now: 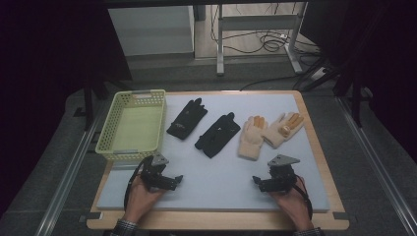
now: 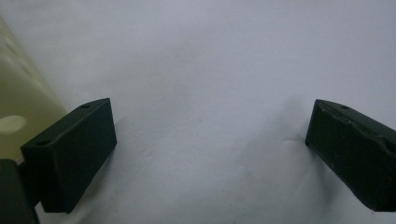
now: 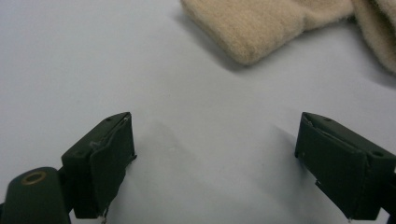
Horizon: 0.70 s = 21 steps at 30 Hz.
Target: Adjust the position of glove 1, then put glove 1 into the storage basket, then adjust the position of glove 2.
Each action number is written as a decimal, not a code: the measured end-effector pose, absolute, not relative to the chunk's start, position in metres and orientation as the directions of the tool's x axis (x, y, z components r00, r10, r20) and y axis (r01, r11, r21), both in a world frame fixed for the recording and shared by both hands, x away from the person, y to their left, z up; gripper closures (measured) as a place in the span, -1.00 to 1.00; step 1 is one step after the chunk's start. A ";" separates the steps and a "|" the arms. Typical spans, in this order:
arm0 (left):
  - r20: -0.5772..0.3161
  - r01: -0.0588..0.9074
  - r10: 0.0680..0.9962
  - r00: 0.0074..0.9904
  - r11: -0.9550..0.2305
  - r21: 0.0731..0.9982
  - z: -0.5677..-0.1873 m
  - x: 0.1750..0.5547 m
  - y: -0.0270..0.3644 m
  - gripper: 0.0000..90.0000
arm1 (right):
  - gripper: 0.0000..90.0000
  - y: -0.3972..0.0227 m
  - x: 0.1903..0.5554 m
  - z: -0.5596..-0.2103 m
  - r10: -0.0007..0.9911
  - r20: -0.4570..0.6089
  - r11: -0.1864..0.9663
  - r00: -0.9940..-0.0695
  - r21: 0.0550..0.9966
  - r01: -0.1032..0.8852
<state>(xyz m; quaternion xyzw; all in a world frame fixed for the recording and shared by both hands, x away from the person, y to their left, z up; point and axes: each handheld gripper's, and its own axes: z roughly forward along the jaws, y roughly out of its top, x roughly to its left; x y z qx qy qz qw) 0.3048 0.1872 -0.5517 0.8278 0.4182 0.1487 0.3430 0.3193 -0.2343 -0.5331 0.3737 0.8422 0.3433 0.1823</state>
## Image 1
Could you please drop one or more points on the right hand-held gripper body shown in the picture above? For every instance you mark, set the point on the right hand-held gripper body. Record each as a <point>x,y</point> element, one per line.
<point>282,175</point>

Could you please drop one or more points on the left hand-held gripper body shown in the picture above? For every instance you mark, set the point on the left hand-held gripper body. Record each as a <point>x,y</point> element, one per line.
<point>154,172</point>

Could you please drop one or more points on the plain beige knit glove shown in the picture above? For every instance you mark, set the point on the plain beige knit glove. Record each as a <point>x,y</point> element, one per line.
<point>251,139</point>

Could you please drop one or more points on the yellow-green plastic basket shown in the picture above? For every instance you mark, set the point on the yellow-green plastic basket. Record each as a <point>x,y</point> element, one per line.
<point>134,126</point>

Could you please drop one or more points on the black glove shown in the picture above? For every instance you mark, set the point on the black glove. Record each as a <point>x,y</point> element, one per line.
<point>187,119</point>
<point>218,136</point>

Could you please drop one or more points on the person's left hand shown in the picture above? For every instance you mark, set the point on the person's left hand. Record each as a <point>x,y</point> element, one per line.
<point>141,200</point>

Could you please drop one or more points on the person's right hand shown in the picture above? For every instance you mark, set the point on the person's right hand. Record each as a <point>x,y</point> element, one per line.
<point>293,205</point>

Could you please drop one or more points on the white foam mat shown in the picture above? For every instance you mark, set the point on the white foam mat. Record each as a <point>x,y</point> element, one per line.
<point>209,183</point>

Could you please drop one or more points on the beige knit glove with button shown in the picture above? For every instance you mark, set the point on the beige knit glove with button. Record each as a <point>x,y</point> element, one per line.
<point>278,131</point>

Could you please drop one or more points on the black stand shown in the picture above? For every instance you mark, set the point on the black stand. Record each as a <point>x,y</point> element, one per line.
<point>88,98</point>
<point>355,98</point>

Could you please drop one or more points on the white power strip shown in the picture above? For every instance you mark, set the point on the white power strip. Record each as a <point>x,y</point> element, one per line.
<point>318,73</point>

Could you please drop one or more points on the white cabinet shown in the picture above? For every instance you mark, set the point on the white cabinet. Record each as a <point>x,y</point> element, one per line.
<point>150,29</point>

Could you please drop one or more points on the dark curtain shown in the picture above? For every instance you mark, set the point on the dark curtain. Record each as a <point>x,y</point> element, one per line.
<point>387,65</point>
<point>39,65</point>

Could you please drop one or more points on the dark corner bracket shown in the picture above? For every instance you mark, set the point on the dark corner bracket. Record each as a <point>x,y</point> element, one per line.
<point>90,217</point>

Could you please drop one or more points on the aluminium rail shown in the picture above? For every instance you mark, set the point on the aluminium rail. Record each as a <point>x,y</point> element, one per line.
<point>70,170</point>
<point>377,164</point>

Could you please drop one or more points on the white metal stand frame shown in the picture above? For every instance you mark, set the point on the white metal stand frame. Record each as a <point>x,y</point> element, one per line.
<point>259,22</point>

